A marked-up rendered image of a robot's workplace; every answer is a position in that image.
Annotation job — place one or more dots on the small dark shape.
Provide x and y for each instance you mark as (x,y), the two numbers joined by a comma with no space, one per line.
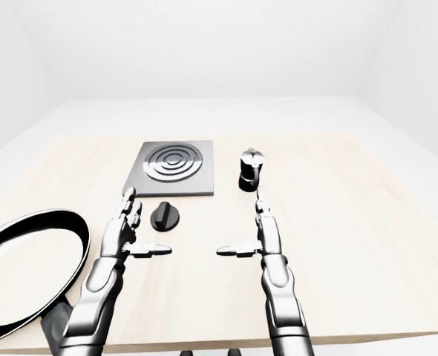
(234,352)
(186,353)

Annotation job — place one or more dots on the round black stove knob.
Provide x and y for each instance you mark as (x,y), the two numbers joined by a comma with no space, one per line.
(165,218)

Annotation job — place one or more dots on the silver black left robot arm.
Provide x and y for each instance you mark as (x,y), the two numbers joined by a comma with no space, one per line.
(89,304)

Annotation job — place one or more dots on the black silver moka pot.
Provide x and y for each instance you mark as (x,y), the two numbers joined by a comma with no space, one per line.
(250,171)

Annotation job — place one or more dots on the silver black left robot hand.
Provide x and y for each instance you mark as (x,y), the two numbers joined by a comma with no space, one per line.
(114,237)

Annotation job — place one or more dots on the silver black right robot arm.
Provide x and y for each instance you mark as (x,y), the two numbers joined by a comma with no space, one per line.
(287,304)

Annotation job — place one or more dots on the black frying pan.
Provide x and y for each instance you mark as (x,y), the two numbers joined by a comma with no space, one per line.
(55,252)

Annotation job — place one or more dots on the flat dark stove plate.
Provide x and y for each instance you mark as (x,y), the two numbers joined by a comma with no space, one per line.
(173,168)

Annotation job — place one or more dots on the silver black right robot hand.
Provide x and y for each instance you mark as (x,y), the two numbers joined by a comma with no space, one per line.
(270,237)

